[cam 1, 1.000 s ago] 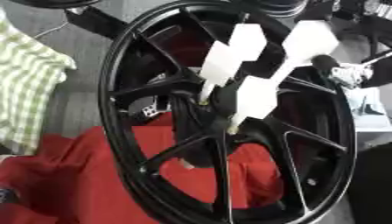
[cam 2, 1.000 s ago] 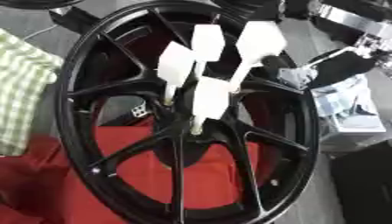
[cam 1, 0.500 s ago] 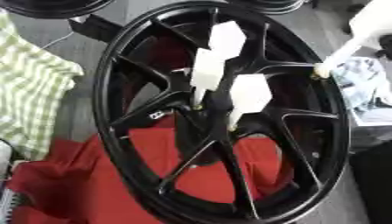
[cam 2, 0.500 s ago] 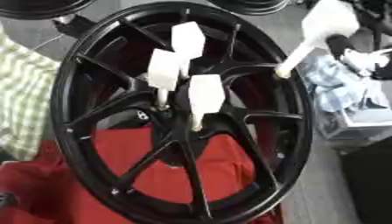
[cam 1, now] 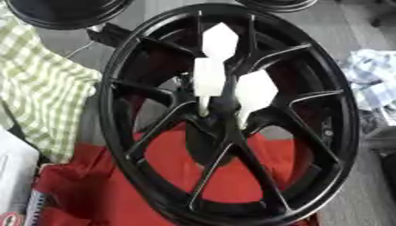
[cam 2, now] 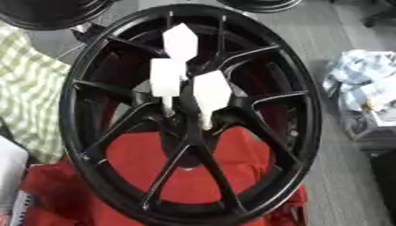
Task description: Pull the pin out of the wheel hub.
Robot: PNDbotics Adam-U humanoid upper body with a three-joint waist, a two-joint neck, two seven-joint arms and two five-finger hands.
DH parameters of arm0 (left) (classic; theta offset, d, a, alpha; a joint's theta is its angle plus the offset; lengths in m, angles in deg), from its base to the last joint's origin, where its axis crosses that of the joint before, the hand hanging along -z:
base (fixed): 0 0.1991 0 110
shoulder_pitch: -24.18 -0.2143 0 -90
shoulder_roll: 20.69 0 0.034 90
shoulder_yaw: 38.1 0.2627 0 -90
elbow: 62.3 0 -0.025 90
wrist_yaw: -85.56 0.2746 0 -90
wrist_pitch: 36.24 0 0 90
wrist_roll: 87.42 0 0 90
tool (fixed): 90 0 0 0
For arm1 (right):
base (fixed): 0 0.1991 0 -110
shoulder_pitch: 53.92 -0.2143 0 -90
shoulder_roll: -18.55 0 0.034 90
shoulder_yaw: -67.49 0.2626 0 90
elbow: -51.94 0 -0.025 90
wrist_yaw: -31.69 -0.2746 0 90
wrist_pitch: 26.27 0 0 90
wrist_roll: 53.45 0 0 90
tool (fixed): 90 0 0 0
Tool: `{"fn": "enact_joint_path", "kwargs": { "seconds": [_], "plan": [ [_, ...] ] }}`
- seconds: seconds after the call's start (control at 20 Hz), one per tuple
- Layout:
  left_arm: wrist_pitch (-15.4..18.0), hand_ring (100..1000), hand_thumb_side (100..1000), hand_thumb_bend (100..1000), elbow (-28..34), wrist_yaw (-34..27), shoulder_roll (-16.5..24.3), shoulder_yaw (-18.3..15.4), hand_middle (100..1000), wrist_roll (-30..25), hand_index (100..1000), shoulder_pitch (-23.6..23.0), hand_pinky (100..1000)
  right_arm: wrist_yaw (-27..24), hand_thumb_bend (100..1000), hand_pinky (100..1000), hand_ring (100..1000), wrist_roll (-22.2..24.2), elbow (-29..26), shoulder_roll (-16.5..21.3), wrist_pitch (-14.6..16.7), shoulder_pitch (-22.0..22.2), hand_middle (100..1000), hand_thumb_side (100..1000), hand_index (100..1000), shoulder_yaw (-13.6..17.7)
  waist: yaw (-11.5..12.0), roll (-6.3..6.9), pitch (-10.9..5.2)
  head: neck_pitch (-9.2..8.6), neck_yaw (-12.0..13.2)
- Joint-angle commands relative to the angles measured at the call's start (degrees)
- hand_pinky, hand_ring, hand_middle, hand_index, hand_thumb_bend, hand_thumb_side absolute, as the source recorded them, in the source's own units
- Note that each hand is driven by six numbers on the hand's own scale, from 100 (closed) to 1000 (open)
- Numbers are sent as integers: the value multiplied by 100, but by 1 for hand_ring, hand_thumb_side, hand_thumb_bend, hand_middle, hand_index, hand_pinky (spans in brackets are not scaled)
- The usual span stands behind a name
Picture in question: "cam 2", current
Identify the white pin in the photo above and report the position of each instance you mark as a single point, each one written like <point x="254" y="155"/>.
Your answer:
<point x="166" y="78"/>
<point x="180" y="44"/>
<point x="211" y="92"/>

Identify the black spoked wheel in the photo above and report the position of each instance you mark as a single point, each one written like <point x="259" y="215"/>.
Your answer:
<point x="87" y="123"/>

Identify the black round wheel rim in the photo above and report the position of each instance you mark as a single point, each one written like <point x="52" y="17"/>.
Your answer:
<point x="260" y="5"/>
<point x="41" y="14"/>

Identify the blue white crumpled bag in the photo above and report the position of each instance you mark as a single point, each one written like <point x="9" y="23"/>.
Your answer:
<point x="361" y="79"/>

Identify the grey storage bin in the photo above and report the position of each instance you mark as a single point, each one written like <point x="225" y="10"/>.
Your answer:
<point x="368" y="129"/>

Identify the green white checked cloth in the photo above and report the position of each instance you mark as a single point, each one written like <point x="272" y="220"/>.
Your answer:
<point x="28" y="88"/>

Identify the white flat box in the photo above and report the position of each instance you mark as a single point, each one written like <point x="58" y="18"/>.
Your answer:
<point x="10" y="173"/>

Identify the black office chair base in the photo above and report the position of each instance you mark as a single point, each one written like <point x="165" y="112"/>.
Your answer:
<point x="380" y="14"/>

